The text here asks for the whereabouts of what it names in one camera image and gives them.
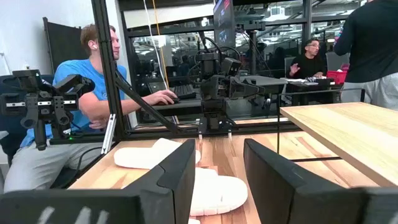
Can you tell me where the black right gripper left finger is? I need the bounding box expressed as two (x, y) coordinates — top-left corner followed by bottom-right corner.
(123, 139), (197, 224)

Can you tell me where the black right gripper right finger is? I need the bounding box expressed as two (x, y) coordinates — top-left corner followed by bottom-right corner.
(243, 139), (336, 224)

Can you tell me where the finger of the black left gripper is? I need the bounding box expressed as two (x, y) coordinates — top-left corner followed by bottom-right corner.
(230, 77), (266, 100)

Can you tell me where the black keyboard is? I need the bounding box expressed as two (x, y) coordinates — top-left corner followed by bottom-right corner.
(172, 83), (197, 100)

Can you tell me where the black computer mouse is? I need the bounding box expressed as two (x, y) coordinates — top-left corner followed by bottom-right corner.
(155, 97), (181, 106)

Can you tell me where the dark grey desk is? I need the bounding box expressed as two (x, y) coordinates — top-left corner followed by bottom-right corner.
(136, 98), (203, 118)

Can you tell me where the black table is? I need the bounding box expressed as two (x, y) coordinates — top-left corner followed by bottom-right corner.
(281, 77), (336, 106)

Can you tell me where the person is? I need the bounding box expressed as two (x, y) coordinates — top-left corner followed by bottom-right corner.
(287, 38), (328, 80)
(333, 0), (398, 112)
(2, 23), (178, 194)

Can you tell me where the black hanging monitor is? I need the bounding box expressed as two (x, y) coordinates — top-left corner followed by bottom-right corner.
(213, 0), (236, 48)

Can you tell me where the red box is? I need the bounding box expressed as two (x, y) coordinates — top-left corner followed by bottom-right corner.
(325, 70), (348, 85)

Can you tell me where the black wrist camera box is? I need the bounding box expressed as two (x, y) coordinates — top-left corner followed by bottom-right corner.
(221, 57), (243, 78)

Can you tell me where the yellow cable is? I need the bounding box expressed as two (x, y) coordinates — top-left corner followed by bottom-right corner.
(151, 0), (170, 90)

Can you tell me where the silver metal bracket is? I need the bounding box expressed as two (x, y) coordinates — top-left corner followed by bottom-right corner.
(101, 113), (118, 156)

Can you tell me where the white cable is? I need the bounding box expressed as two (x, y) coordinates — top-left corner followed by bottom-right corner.
(142, 0), (169, 90)

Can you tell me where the wooden shelf black metal frame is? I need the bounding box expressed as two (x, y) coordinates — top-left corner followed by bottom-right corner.
(275, 88), (398, 188)

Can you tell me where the black aluminium table frame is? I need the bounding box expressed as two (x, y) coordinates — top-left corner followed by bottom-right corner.
(48, 0), (301, 147)

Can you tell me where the black wall panel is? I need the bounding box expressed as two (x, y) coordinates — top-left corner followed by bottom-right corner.
(42, 17), (91, 74)

